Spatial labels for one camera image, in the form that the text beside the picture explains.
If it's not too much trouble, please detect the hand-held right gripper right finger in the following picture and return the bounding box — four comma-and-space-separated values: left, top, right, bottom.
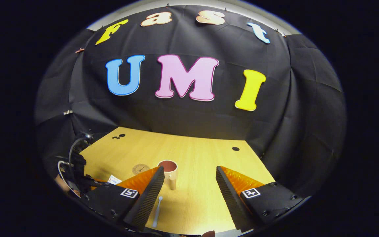
216, 166, 312, 232

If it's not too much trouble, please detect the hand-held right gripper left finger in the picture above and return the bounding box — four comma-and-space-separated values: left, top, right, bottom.
84, 166, 165, 232

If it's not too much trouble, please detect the beige cup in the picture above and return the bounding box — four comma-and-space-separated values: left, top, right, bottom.
158, 160, 178, 190

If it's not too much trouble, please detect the round brown coaster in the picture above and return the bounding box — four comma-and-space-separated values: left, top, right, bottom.
132, 164, 151, 175

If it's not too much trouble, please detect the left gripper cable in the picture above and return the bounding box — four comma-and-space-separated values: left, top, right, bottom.
57, 137, 88, 185

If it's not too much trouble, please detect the white toothbrush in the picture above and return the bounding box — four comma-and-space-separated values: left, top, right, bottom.
152, 196, 163, 228

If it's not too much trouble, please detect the black backdrop cloth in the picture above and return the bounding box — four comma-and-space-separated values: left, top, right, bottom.
34, 5, 347, 198

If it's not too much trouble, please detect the wooden desktop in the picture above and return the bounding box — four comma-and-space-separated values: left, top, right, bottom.
79, 127, 275, 235

